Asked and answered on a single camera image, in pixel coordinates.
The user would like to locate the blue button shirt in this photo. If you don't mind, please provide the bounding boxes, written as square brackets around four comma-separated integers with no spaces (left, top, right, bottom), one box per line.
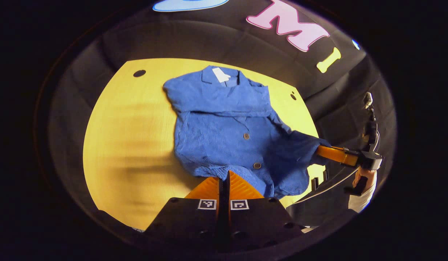
[163,65,331,200]

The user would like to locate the black backdrop cloth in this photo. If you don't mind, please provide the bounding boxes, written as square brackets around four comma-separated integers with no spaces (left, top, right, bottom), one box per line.
[46,0,396,232]

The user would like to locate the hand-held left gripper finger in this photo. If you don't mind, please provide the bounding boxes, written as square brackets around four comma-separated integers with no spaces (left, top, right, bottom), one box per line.
[144,176,225,251]
[225,170,305,251]

